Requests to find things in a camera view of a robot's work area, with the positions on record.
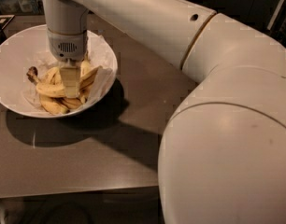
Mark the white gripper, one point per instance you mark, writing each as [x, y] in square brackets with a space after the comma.
[66, 47]

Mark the yellow banana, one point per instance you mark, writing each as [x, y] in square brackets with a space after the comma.
[52, 85]

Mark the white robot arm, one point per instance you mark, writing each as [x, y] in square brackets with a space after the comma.
[222, 159]

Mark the banana bunch in bowl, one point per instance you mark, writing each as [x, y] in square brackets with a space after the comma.
[59, 106]

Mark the white paper bowl liner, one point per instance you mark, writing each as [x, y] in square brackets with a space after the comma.
[99, 53]

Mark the white bowl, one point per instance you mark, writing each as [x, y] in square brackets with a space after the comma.
[16, 57]

